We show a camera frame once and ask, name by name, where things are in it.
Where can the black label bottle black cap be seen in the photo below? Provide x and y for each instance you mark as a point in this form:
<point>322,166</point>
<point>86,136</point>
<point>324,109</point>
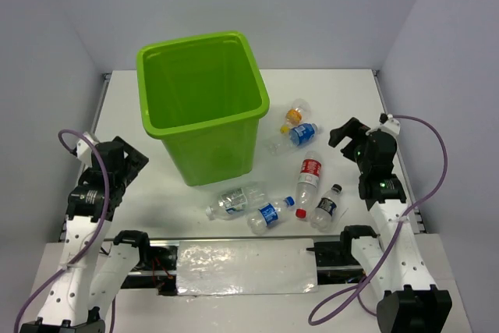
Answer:
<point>322,215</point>

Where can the silver foil sheet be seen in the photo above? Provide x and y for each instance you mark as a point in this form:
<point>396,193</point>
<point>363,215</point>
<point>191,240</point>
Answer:
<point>246,267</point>

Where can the green label clear bottle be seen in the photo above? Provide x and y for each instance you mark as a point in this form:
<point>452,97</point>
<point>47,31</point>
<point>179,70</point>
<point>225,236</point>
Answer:
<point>237,201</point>

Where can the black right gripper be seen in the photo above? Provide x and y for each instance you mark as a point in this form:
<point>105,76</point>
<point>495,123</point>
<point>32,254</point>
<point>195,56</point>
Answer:
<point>351,129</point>

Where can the blue label bottle white cap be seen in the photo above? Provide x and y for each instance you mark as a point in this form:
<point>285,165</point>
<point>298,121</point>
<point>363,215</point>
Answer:
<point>302,134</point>

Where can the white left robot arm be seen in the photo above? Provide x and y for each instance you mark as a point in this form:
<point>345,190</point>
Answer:
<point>79,296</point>

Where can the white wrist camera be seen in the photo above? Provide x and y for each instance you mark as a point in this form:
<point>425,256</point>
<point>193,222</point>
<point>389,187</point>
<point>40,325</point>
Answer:
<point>389,124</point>
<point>82,151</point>

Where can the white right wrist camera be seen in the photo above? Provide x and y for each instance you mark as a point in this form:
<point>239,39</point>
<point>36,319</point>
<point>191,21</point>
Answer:
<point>389,124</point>

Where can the crushed bottle orange cap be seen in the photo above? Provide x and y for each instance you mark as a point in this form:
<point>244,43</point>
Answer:
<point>299,112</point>

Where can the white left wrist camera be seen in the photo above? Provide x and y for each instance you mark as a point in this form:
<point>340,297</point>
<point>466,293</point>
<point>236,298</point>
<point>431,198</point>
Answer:
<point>82,151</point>

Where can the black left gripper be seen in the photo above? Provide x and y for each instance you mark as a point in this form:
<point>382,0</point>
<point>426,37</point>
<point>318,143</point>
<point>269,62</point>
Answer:
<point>135,161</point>

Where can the green plastic bin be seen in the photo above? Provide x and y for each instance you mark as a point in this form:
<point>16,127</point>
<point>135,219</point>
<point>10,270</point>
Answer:
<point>203,97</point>

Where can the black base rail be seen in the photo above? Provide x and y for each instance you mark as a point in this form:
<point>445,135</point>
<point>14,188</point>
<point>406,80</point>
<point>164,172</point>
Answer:
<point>158,273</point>

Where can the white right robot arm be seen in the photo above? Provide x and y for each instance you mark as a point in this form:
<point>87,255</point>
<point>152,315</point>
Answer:
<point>409,299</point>

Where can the red label bottle red cap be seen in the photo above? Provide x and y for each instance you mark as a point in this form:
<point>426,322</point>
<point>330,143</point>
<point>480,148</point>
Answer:
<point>308,183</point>

